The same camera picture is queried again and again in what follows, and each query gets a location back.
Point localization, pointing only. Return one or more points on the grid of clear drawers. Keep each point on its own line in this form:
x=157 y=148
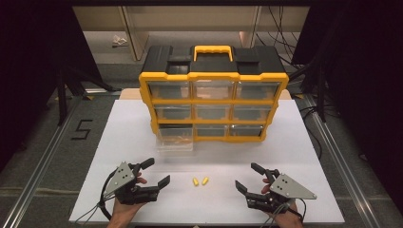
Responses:
x=212 y=111

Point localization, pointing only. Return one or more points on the white table board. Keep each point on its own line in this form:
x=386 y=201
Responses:
x=253 y=158

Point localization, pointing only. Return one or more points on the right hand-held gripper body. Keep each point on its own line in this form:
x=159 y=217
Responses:
x=288 y=188

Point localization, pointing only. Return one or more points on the person's right hand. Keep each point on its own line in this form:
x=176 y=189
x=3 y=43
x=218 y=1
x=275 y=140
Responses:
x=285 y=215

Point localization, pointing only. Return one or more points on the crumpled white paper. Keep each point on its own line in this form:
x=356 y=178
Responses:
x=119 y=41

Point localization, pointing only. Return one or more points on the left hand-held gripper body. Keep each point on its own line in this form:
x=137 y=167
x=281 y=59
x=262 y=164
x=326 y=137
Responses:
x=122 y=179

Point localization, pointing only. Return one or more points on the yellow black storage organizer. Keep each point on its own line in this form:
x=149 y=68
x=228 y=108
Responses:
x=215 y=76

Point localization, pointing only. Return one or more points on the black metal stand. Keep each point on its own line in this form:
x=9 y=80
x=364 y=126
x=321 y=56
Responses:
x=320 y=95
x=61 y=95

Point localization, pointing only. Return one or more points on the beige wooden partition leg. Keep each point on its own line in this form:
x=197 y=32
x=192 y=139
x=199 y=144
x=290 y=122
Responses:
x=250 y=31
x=136 y=34

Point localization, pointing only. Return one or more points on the person's left hand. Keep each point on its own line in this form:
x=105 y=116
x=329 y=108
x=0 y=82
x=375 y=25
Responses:
x=125 y=210

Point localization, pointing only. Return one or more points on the metal floor rail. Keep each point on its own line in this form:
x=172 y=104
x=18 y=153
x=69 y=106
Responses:
x=38 y=167
x=342 y=164

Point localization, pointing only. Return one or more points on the yellow foam earplug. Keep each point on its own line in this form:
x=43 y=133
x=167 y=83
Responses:
x=195 y=182
x=205 y=180

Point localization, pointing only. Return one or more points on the clear plastic drawer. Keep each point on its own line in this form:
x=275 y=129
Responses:
x=175 y=141

